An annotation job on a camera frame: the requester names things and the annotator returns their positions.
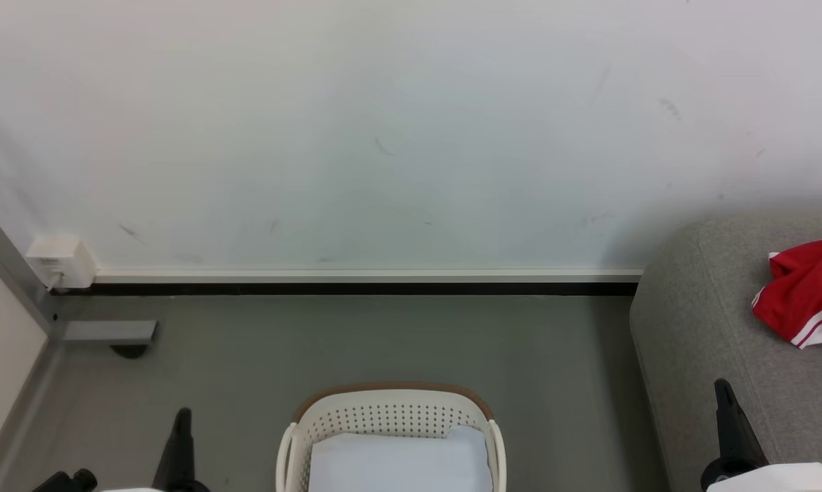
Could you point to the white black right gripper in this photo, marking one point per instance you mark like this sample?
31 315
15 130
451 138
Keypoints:
793 480

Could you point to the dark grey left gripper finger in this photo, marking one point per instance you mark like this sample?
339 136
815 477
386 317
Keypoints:
180 458

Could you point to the red Bulls basketball jersey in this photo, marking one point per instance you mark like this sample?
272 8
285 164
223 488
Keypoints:
810 294

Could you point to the white perforated laundry basket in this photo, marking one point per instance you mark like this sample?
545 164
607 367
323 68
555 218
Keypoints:
390 413

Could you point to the grey fabric sofa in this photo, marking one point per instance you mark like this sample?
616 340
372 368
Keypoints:
697 328

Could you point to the white cloth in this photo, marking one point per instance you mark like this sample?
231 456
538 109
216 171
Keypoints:
400 465

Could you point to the white black baseboard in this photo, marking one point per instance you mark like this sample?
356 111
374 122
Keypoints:
356 281

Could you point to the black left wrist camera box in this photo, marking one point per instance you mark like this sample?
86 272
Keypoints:
69 482

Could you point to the white wall socket box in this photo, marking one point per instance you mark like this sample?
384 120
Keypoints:
61 263

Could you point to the grey metal frame leg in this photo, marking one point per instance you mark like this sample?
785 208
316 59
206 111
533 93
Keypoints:
7 266

